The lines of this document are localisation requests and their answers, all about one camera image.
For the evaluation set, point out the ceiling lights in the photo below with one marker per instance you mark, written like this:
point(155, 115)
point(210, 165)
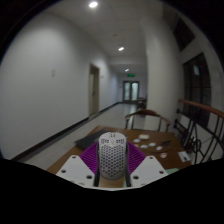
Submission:
point(93, 4)

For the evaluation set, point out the white flat token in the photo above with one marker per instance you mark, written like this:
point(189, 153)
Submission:
point(136, 140)
point(152, 144)
point(159, 148)
point(144, 136)
point(144, 146)

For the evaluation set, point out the small wooden chair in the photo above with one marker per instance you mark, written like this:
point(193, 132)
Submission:
point(142, 102)

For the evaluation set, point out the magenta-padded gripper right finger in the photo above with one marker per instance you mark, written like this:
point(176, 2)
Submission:
point(150, 170)

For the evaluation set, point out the wooden armchair with curved back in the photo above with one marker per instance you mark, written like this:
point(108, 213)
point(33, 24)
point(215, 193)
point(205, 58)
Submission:
point(146, 113)

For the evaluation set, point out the dark closed laptop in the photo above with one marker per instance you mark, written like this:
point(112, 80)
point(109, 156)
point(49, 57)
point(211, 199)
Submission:
point(88, 140)

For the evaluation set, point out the white side door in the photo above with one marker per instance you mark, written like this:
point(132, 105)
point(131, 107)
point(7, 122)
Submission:
point(94, 90)

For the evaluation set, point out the glass double door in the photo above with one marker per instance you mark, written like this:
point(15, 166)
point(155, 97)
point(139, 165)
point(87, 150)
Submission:
point(131, 91)

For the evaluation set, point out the green exit sign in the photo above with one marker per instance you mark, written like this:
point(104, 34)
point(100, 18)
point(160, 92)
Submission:
point(131, 75)

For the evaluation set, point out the white perforated computer mouse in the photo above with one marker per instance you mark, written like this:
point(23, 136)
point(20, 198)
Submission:
point(112, 160)

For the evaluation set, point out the white card with dark print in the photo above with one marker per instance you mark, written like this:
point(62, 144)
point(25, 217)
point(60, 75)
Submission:
point(184, 156)

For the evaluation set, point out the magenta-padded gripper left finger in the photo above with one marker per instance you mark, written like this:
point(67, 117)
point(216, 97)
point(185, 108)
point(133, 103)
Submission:
point(75, 168)

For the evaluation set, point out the black railing with wooden handrail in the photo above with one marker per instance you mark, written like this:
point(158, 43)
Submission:
point(200, 106)

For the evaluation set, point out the dark transom window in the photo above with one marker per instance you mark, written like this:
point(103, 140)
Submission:
point(184, 33)

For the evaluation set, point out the dark framed window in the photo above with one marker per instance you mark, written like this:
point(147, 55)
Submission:
point(196, 90)

